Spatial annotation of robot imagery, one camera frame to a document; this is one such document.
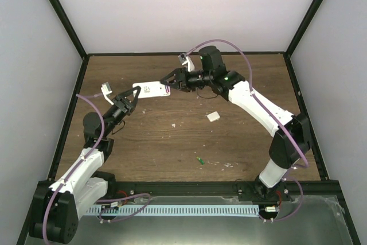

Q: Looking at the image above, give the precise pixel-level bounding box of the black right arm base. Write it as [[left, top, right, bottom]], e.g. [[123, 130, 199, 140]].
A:
[[236, 181, 290, 202]]

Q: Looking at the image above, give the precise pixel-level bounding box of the white remote control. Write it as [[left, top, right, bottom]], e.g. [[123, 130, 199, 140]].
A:
[[132, 81, 171, 99]]

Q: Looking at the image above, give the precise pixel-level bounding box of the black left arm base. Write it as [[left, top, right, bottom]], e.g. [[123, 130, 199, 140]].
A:
[[92, 171, 132, 202]]

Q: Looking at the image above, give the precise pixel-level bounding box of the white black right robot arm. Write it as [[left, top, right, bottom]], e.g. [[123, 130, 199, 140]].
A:
[[160, 46, 312, 201]]

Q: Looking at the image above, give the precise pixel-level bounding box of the metal front plate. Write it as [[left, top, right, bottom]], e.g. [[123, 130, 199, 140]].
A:
[[25, 195, 352, 245]]

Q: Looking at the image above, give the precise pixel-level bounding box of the green battery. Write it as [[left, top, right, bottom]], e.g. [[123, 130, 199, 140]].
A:
[[196, 157, 205, 165]]

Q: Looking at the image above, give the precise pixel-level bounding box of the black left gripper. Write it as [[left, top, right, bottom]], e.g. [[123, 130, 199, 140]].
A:
[[103, 87, 142, 138]]

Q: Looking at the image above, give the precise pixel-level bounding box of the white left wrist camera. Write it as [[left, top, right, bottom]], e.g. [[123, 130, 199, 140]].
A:
[[101, 82, 114, 106]]

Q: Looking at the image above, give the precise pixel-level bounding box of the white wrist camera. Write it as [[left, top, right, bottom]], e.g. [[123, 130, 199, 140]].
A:
[[101, 82, 114, 106], [178, 53, 195, 72]]

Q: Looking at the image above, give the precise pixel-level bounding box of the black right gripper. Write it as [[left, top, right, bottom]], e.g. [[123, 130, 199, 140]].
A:
[[162, 67, 213, 93]]

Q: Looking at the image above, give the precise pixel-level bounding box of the white battery cover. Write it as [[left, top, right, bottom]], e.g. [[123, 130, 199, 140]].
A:
[[206, 111, 220, 122]]

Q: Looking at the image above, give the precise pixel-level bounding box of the light blue slotted cable duct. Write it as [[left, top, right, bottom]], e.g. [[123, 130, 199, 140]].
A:
[[85, 205, 259, 217]]

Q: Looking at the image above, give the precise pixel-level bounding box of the black table frame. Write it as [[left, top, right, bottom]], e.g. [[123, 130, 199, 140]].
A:
[[15, 0, 362, 245]]

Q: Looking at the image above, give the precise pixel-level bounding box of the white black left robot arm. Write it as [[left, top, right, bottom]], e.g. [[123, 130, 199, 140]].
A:
[[28, 86, 141, 244]]

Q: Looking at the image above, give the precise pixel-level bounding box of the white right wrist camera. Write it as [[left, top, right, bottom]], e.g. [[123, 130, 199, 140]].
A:
[[178, 53, 195, 72]]

